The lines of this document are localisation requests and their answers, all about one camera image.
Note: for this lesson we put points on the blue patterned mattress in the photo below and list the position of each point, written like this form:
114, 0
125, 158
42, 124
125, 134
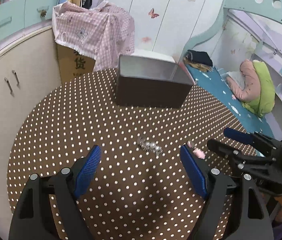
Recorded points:
214, 83

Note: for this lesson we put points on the cardboard box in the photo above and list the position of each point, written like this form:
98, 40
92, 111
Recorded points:
72, 64

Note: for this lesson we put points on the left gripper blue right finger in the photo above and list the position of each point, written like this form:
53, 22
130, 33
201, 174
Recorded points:
197, 171

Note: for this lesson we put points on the white wardrobe doors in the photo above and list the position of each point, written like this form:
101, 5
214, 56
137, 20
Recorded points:
178, 21

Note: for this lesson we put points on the green and pink quilt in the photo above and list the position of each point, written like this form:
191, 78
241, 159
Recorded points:
258, 93

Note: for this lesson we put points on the teal drawer unit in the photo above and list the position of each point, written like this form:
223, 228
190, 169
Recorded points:
16, 15

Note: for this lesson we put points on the white low cabinet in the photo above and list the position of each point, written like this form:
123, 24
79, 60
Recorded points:
28, 72

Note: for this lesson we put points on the pink butterfly sticker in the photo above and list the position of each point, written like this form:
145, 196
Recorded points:
152, 14

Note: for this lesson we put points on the dark folded clothes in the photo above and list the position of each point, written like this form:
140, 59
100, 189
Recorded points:
199, 60

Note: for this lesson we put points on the pink checkered cloth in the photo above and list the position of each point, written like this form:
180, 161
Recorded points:
102, 33

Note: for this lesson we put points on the red and white stool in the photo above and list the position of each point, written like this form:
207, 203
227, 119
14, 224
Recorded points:
152, 57

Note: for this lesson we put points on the dark rectangular storage box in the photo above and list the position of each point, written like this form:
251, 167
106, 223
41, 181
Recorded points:
148, 82

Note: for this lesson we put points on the right pinecone drawer ornament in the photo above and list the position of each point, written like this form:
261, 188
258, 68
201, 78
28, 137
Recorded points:
43, 13

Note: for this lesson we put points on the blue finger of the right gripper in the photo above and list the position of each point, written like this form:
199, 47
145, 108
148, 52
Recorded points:
231, 154
244, 138

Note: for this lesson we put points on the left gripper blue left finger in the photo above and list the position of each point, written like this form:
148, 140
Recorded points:
84, 170

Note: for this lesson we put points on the brown polka dot tablecloth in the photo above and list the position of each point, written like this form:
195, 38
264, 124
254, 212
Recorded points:
140, 189

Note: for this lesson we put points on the teal bunk bed frame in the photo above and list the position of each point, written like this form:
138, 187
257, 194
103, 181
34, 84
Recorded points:
270, 9

